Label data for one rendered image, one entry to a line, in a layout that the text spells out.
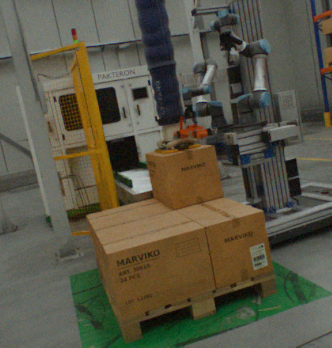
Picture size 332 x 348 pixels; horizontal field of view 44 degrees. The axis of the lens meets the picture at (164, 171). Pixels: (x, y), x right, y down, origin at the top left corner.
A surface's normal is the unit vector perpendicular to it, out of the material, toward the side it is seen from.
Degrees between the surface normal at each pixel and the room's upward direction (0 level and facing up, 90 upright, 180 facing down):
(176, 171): 90
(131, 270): 90
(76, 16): 90
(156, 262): 90
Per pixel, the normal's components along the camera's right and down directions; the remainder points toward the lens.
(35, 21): 0.35, 0.07
